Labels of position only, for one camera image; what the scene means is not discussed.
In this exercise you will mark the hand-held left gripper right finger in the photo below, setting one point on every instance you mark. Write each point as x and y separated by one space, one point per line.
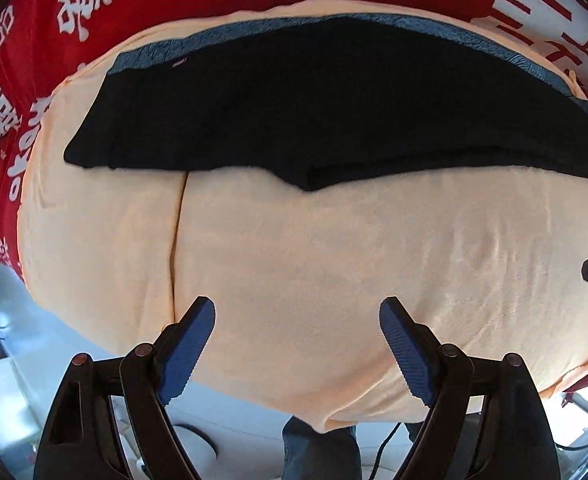
404 347

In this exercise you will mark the grey metal frame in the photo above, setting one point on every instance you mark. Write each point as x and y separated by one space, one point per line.
586 402

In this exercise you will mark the person's right leg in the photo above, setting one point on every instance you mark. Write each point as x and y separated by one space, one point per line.
414 432

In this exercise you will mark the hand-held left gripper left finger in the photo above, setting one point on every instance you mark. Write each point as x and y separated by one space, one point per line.
186 350

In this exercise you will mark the black pants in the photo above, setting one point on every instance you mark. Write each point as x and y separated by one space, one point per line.
299 110

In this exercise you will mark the white round base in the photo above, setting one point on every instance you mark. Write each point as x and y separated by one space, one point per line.
201 442

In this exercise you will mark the peach fleece blanket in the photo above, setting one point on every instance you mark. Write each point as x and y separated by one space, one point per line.
299 260

